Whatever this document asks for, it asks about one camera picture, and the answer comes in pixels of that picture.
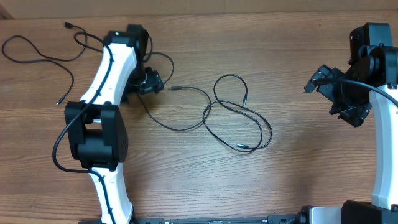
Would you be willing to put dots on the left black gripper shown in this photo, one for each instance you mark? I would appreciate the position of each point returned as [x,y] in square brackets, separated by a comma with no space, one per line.
[155,82]

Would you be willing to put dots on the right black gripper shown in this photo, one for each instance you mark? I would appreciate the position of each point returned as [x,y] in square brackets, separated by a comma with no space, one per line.
[355,114]

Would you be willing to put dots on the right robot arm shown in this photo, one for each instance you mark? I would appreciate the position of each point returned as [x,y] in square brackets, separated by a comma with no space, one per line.
[368,86]

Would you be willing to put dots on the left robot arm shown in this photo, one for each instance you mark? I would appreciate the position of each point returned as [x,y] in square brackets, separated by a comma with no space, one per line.
[94,125]

